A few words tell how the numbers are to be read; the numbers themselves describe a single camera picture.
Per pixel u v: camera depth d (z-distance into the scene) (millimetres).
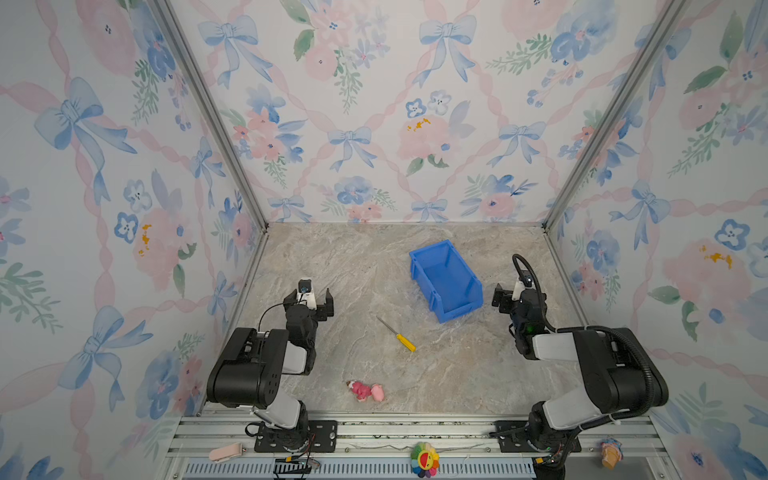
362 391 781
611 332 490
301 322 690
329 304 858
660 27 709
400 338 900
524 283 793
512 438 732
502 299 851
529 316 720
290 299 837
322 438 741
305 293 777
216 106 872
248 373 454
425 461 700
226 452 697
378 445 733
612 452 697
